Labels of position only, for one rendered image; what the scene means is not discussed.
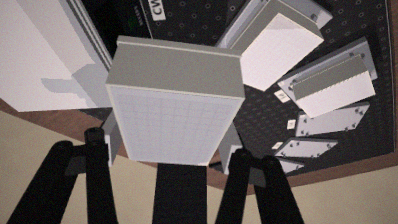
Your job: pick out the white label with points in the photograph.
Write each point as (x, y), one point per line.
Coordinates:
(277, 145)
(157, 9)
(282, 96)
(291, 124)

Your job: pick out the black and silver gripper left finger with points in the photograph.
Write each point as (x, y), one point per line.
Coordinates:
(46, 197)

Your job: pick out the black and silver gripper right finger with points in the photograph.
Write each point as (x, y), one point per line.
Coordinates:
(275, 200)

